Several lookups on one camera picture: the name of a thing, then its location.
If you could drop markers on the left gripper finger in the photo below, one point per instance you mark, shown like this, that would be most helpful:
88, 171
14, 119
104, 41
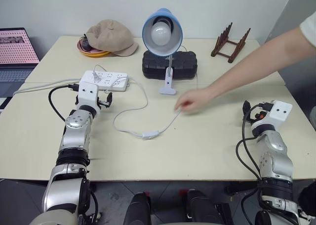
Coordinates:
76, 100
109, 97

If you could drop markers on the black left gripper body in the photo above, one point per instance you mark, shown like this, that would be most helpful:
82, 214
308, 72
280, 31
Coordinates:
104, 104

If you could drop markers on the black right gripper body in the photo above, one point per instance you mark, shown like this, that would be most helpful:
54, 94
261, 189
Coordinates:
259, 113

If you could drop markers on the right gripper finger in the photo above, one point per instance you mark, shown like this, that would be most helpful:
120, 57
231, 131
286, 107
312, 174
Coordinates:
246, 108

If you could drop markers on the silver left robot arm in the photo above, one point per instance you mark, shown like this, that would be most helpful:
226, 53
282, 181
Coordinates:
74, 136

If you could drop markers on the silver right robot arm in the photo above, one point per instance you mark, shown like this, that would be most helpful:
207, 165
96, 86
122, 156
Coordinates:
276, 146

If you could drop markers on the person's bare forearm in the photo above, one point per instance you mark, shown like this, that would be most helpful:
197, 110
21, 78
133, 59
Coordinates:
259, 61

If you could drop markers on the blue clip desk lamp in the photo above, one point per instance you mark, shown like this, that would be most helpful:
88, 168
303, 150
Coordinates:
172, 18

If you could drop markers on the person's bare hand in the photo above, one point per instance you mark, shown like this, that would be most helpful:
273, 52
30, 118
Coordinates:
197, 100

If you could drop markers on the white power strip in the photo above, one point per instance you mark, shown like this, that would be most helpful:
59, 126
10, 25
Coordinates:
111, 77

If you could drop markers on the white plug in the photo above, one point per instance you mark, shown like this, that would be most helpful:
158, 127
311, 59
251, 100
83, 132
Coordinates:
96, 77

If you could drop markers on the yellow plate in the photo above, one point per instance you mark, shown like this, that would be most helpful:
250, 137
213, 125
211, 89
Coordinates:
95, 54

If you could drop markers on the pink plate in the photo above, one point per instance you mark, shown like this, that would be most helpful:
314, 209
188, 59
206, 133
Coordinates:
82, 48

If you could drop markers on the small dark object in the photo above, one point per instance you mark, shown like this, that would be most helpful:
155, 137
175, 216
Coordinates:
87, 44

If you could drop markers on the brown wooden rack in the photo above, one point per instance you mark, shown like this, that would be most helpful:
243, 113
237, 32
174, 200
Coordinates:
233, 50

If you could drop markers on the beige cap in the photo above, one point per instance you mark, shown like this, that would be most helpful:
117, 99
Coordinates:
111, 37

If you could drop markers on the black plastic case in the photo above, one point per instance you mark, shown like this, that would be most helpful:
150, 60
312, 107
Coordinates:
182, 64

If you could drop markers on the white light bulb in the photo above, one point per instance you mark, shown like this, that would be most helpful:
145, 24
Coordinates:
161, 34

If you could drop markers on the laptop with pink screen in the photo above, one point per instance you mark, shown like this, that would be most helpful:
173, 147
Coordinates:
14, 47

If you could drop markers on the white shirt sleeve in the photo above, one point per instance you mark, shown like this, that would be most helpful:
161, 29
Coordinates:
309, 29

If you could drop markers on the dark rounded shape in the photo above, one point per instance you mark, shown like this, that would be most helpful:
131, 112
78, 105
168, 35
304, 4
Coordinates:
137, 209
202, 207

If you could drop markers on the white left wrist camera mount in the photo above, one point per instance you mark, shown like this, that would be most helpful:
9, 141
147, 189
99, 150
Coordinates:
87, 96

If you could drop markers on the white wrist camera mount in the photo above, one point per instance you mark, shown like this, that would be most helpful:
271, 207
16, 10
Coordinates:
280, 112
87, 96

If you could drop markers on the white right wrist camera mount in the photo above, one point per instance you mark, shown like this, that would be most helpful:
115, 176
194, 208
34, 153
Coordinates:
280, 112

